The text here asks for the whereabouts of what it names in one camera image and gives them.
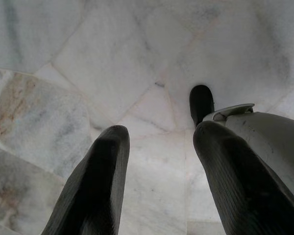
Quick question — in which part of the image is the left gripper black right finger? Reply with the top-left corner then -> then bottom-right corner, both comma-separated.
193,120 -> 294,235

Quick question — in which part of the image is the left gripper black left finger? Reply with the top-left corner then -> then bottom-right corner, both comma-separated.
41,125 -> 130,235

